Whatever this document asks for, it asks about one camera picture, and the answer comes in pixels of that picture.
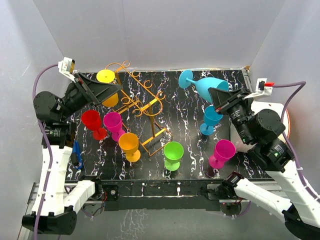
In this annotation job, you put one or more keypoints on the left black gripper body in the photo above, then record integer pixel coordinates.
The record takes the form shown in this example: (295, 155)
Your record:
(75, 100)

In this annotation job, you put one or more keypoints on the magenta plastic wine glass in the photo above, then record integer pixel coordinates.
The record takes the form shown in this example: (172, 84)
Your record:
(114, 124)

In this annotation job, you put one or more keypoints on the yellow-orange plastic wine glass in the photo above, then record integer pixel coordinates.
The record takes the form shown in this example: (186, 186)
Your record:
(108, 76)

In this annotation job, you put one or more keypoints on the green plastic wine glass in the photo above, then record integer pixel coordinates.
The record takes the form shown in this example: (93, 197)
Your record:
(173, 152)

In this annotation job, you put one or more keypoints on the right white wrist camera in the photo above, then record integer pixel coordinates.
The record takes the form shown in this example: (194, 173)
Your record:
(263, 89)

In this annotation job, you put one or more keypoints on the light blue plastic wine glass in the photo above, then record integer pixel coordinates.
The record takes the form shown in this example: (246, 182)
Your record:
(202, 85)

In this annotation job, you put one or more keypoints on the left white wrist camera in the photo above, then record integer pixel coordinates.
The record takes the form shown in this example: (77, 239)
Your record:
(66, 68)

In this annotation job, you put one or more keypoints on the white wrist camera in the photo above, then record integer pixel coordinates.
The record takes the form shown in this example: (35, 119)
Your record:
(66, 68)
(263, 89)

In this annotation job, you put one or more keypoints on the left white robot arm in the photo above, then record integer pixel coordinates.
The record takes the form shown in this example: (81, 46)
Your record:
(54, 212)

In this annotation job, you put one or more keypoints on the red plastic wine glass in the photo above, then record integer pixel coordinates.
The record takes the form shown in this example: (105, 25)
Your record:
(92, 121)

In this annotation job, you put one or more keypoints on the orange plastic wine glass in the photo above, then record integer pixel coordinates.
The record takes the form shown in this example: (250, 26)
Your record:
(129, 144)

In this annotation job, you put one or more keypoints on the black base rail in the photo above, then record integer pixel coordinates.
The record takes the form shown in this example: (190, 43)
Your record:
(170, 194)

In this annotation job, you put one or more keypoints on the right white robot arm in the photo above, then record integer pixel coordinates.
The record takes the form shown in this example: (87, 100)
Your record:
(300, 210)

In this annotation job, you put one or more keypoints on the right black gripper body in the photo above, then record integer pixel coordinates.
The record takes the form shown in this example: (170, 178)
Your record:
(239, 113)

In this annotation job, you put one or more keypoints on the gold wire wine glass rack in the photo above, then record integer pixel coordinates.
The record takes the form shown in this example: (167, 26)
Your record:
(151, 109)

